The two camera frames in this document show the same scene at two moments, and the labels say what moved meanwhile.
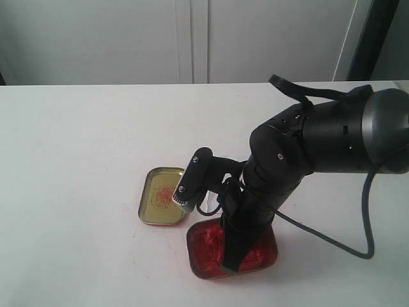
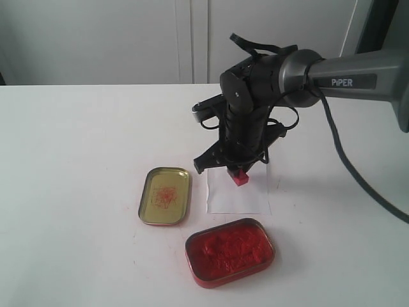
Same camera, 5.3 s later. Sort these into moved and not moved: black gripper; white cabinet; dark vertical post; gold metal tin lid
Moved: black gripper
Not moved: white cabinet; dark vertical post; gold metal tin lid
